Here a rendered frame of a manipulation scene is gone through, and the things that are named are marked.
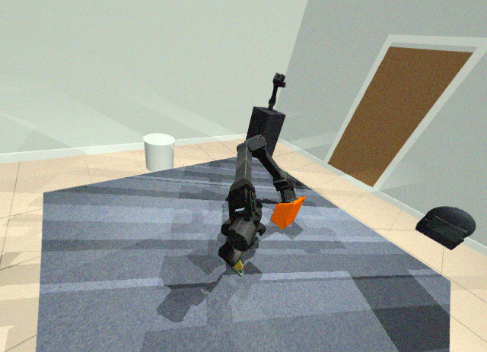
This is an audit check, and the pale green rectangular frame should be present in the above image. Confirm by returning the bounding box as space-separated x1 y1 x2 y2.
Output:
231 267 244 276

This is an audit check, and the thin gold coin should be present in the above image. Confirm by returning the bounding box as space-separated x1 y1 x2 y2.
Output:
234 261 243 271

